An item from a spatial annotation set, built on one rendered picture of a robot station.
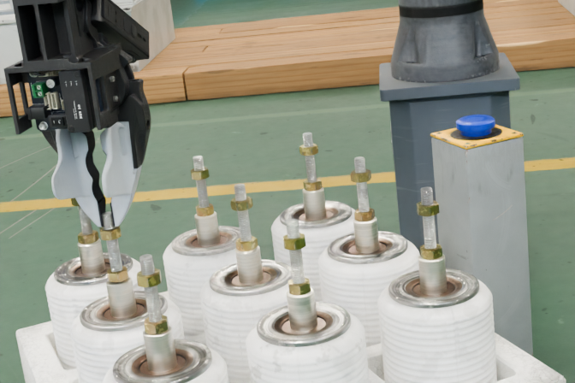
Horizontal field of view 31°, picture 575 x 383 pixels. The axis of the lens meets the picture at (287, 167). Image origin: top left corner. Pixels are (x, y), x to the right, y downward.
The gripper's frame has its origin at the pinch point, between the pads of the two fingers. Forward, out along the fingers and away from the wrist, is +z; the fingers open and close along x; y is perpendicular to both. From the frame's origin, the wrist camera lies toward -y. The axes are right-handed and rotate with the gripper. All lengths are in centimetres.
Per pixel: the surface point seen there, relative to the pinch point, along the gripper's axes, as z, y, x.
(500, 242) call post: 14.2, -25.7, 31.2
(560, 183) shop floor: 35, -106, 40
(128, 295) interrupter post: 7.4, 1.4, 1.0
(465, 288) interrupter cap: 9.0, -2.3, 29.0
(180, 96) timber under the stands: 33, -191, -59
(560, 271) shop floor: 35, -66, 38
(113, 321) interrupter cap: 8.9, 3.4, 0.1
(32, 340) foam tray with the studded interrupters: 16.4, -8.2, -14.1
